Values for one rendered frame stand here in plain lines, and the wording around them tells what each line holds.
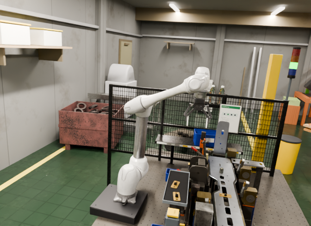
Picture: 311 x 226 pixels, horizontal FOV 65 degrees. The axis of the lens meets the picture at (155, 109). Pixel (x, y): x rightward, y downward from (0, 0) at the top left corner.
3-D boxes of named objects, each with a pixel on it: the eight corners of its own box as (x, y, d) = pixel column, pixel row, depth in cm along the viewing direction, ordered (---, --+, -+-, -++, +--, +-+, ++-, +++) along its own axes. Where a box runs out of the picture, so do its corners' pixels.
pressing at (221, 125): (225, 154, 242) (229, 122, 234) (213, 153, 244) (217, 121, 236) (225, 154, 243) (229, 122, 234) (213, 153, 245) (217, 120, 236)
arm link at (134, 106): (137, 95, 183) (145, 93, 195) (118, 103, 190) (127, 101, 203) (144, 112, 183) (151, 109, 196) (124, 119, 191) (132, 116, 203)
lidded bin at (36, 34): (43, 45, 411) (42, 29, 404) (63, 47, 403) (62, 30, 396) (23, 44, 368) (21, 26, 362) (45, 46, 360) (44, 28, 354)
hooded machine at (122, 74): (115, 111, 746) (115, 62, 710) (135, 114, 731) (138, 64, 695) (103, 118, 675) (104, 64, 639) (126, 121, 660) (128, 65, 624)
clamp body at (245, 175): (248, 206, 213) (255, 170, 204) (234, 204, 215) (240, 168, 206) (247, 202, 219) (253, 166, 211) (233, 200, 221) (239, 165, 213)
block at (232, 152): (231, 185, 245) (236, 151, 237) (223, 183, 247) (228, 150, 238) (230, 180, 253) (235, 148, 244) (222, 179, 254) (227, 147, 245)
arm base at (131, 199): (111, 204, 193) (112, 197, 192) (117, 189, 214) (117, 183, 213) (134, 207, 192) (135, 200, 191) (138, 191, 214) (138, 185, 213)
